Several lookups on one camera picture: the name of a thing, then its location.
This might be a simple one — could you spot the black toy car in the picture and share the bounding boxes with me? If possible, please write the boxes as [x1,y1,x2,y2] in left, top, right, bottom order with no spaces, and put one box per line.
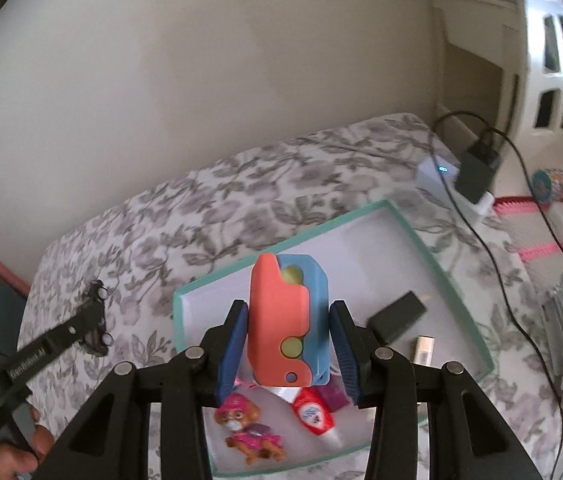
[78,280,114,358]

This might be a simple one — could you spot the pink pup figurine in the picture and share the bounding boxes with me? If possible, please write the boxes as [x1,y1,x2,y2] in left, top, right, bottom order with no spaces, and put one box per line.
[214,392,286,465]

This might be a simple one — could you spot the pink plastic glasses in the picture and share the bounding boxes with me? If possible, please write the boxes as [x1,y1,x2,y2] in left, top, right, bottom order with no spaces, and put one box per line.
[234,378,261,389]

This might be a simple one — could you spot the black power adapter block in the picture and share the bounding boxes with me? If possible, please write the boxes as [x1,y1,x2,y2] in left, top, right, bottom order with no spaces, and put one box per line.
[366,292,427,344]

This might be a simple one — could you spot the red white tube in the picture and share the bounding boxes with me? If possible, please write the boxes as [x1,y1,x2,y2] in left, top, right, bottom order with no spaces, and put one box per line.
[290,387,343,450]

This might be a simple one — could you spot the coral blue toy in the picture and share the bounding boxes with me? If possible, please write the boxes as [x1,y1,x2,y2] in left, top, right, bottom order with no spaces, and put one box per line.
[248,252,330,387]

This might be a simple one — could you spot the magenta plastic piece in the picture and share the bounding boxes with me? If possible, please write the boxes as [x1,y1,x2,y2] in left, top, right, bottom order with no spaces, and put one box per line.
[316,384,350,413]

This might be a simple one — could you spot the person's left hand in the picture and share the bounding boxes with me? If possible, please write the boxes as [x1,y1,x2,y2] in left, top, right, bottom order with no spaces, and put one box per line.
[0,406,55,480]

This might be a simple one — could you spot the teal white shallow box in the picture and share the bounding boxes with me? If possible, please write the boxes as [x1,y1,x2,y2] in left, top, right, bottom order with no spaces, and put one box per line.
[173,200,494,478]

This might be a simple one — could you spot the floral grey white blanket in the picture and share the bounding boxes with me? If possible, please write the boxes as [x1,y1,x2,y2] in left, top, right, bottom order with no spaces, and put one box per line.
[19,114,561,477]

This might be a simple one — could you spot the pink zipper pouch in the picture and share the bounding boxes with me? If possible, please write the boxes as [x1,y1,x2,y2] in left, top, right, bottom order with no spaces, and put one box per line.
[493,196,563,263]

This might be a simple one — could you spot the white power bank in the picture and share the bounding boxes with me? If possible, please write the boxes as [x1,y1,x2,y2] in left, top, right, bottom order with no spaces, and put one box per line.
[415,157,495,224]

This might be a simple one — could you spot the round teal tin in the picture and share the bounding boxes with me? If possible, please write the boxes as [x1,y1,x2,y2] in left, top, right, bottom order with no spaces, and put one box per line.
[531,169,563,204]

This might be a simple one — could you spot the black plugged charger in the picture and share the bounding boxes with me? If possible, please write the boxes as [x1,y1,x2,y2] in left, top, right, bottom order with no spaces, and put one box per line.
[455,145,501,204]

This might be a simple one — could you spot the white shelf unit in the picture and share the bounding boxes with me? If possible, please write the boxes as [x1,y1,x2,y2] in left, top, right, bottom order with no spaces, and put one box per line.
[431,0,563,168]

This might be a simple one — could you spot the black charger cable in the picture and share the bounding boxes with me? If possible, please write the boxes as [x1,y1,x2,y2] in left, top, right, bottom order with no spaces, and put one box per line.
[428,112,563,480]

